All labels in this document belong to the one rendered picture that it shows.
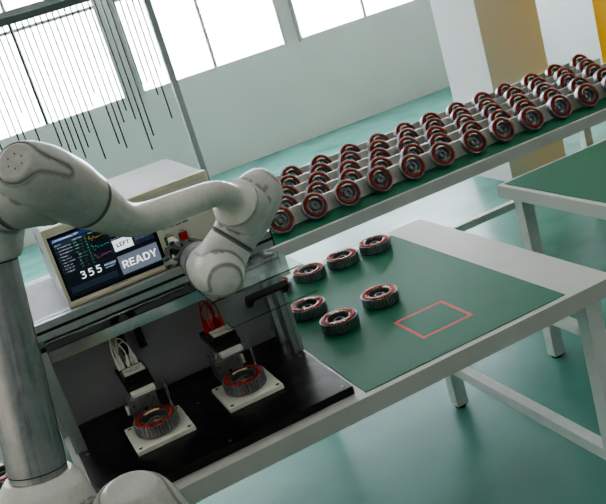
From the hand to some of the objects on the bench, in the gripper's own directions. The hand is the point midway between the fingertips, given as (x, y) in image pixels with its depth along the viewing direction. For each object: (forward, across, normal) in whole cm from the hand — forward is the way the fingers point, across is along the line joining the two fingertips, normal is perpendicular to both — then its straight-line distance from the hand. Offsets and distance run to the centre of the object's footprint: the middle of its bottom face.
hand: (174, 244), depth 220 cm
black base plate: (-6, -8, -43) cm, 44 cm away
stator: (-8, -20, -40) cm, 45 cm away
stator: (+12, +55, -43) cm, 71 cm away
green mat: (+15, +56, -43) cm, 73 cm away
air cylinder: (+7, -20, -41) cm, 46 cm away
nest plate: (-8, -20, -41) cm, 47 cm away
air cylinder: (+7, +4, -41) cm, 42 cm away
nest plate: (-8, +4, -41) cm, 42 cm away
